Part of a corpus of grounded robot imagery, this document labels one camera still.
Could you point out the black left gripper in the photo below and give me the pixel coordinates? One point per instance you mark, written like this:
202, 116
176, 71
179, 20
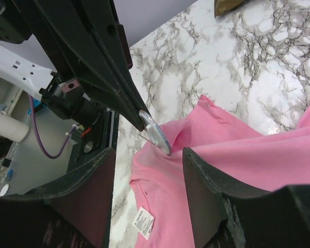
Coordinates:
82, 41

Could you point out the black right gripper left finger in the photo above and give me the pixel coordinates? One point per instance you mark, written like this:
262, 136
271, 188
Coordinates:
73, 210

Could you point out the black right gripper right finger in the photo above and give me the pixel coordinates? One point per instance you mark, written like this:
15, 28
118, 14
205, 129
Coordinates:
226, 212

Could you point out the pink t-shirt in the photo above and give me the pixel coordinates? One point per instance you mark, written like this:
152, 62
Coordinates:
268, 162

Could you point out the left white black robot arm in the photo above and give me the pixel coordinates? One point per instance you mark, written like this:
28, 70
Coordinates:
26, 74

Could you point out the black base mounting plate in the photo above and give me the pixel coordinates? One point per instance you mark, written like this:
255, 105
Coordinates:
102, 134

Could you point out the blue chips bag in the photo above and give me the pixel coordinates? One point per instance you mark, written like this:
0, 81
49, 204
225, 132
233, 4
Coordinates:
223, 7

